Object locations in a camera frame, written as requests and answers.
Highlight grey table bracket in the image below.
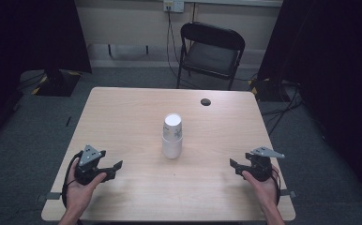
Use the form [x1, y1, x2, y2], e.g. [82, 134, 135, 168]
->
[36, 191, 63, 203]
[279, 188, 298, 200]

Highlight black power cable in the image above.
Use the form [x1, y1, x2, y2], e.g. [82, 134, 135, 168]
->
[165, 10, 183, 81]

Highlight stack of white paper cups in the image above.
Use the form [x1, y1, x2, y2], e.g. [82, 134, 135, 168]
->
[161, 112, 184, 159]

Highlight person's left hand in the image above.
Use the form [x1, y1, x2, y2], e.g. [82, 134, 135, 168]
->
[65, 160, 108, 217]

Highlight white wall cable duct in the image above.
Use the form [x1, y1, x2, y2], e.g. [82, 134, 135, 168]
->
[86, 43, 183, 62]

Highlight black stand base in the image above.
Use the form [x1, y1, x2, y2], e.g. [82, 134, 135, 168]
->
[31, 69, 82, 98]
[249, 78, 292, 103]

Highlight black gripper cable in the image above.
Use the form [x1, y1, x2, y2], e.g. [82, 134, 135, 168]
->
[271, 164, 282, 206]
[61, 151, 83, 210]

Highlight black floor cables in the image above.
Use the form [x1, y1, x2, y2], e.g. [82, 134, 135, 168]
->
[260, 82, 306, 136]

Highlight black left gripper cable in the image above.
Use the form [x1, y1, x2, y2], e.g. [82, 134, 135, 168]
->
[61, 151, 83, 210]

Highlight white wall socket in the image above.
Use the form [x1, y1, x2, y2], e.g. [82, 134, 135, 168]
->
[162, 0, 186, 14]

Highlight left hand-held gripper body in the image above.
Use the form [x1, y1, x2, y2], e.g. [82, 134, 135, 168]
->
[74, 144, 107, 186]

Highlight person's right hand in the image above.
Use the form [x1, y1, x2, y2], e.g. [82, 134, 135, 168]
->
[241, 165, 280, 211]

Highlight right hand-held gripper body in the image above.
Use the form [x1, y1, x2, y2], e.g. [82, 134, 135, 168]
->
[245, 146, 286, 183]

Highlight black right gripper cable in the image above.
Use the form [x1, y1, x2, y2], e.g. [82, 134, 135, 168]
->
[271, 164, 282, 206]

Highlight black folding chair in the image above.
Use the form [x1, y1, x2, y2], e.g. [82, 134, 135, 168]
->
[175, 21, 247, 92]

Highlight dark curtain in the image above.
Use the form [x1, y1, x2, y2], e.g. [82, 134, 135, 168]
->
[257, 0, 362, 203]
[0, 0, 93, 148]

